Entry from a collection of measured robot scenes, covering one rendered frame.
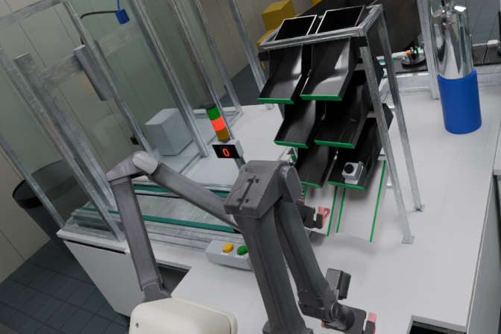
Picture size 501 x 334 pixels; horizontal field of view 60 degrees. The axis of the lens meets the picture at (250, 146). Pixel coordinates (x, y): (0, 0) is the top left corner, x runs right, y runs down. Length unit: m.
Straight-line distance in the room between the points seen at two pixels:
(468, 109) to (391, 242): 0.75
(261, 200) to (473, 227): 1.08
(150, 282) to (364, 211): 0.74
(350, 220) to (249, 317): 0.49
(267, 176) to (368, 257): 0.92
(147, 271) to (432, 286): 0.87
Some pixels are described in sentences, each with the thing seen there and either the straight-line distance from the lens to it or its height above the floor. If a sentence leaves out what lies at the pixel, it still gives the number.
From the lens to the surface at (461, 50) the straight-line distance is 2.00.
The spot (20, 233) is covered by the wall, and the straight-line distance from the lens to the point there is 4.59.
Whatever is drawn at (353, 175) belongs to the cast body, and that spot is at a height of 1.25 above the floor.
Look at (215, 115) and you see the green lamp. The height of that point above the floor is 1.38.
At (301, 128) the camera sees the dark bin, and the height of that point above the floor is 1.38.
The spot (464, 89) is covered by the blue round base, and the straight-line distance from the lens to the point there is 2.06.
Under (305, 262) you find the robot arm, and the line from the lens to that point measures 0.93.
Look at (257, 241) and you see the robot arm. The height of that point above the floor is 1.53.
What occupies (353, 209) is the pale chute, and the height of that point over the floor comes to 1.05.
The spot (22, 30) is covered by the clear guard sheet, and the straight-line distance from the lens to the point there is 2.63.
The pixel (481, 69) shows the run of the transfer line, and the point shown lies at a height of 0.96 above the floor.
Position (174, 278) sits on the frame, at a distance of 2.49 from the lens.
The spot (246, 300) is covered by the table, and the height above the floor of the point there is 0.86.
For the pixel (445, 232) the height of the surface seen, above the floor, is 0.86.
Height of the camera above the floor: 2.03
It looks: 27 degrees down
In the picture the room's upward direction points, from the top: 22 degrees counter-clockwise
